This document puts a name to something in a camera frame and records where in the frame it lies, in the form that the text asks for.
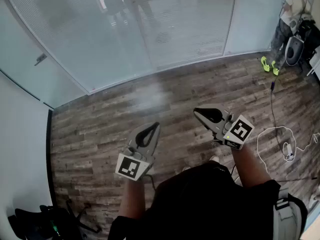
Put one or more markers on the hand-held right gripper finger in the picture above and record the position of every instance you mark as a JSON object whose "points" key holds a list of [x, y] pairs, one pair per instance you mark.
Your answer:
{"points": [[215, 106], [212, 126]]}

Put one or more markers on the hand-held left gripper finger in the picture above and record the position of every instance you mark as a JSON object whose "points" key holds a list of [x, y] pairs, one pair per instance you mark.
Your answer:
{"points": [[132, 141], [153, 146]]}

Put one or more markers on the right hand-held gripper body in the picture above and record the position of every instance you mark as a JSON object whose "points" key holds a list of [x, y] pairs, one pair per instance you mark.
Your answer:
{"points": [[238, 132]]}

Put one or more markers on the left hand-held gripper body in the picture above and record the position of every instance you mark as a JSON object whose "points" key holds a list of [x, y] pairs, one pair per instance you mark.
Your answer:
{"points": [[131, 167]]}

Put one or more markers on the sliding glass door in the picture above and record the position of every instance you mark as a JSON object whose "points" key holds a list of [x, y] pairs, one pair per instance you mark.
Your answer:
{"points": [[75, 34]]}

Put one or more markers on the person's left forearm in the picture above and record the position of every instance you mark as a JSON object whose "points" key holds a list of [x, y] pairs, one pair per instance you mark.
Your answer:
{"points": [[132, 199]]}

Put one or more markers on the person's right forearm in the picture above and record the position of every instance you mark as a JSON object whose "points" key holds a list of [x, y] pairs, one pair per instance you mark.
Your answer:
{"points": [[250, 164]]}

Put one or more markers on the person's white shoe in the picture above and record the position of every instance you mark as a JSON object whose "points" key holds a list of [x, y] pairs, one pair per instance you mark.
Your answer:
{"points": [[186, 169], [213, 159]]}

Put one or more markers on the white power adapter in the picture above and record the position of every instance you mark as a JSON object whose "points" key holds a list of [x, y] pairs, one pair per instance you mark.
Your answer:
{"points": [[288, 149]]}

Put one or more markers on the black chair base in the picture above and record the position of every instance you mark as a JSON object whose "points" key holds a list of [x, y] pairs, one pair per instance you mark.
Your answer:
{"points": [[81, 215]]}

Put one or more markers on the person's black shirt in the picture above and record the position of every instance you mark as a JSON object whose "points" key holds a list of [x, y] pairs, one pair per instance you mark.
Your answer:
{"points": [[200, 204]]}

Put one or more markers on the black skirting board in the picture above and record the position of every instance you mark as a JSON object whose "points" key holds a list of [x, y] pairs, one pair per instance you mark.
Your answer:
{"points": [[50, 159]]}

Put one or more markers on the white desk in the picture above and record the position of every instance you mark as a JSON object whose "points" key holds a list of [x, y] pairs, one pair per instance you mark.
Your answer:
{"points": [[316, 69]]}

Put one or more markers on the black office chair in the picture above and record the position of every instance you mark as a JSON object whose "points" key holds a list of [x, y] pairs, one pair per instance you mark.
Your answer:
{"points": [[311, 41]]}

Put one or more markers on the frosted glass door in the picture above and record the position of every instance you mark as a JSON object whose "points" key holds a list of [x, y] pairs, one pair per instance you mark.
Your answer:
{"points": [[30, 46]]}

